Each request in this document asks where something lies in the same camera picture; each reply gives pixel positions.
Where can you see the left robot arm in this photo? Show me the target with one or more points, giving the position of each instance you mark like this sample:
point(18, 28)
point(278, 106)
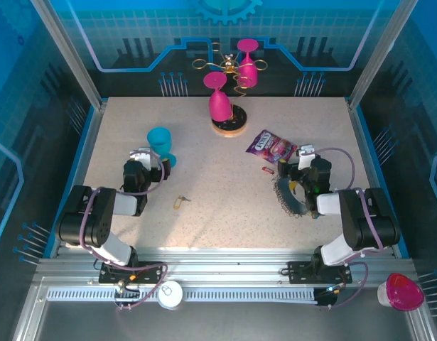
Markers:
point(86, 220)

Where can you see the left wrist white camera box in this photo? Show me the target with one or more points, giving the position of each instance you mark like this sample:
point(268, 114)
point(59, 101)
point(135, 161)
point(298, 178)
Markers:
point(143, 156)

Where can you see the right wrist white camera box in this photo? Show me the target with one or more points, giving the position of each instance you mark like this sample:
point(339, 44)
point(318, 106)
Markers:
point(306, 156)

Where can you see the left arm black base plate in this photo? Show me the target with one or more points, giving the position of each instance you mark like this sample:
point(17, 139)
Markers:
point(147, 273)

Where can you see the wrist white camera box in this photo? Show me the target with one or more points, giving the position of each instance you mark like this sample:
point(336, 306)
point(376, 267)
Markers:
point(143, 156)
point(306, 156)

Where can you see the yellow key tag with key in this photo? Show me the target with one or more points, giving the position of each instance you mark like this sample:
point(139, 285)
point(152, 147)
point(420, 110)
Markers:
point(177, 203)

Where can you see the aluminium extrusion rail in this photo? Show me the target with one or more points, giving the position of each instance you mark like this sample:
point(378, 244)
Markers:
point(221, 263)

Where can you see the blue plastic goblet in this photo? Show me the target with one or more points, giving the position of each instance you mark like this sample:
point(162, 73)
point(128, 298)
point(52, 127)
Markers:
point(159, 140)

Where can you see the purple candy bag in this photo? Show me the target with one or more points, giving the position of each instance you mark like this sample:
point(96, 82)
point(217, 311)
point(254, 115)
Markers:
point(268, 144)

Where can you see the red key tag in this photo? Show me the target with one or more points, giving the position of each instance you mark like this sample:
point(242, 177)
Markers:
point(267, 170)

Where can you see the pink plastic goblet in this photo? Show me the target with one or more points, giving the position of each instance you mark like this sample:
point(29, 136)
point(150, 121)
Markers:
point(248, 72)
point(219, 104)

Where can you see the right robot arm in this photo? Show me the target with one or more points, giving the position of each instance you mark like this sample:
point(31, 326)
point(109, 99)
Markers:
point(364, 220)

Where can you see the aluminium frame post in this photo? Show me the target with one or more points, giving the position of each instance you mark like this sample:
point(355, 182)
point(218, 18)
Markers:
point(67, 53)
point(376, 53)

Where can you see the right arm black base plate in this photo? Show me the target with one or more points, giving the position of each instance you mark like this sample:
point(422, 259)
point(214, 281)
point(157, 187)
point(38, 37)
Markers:
point(303, 273)

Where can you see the white round cap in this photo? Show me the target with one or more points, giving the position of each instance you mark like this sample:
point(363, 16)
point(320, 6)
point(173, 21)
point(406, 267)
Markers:
point(170, 294)

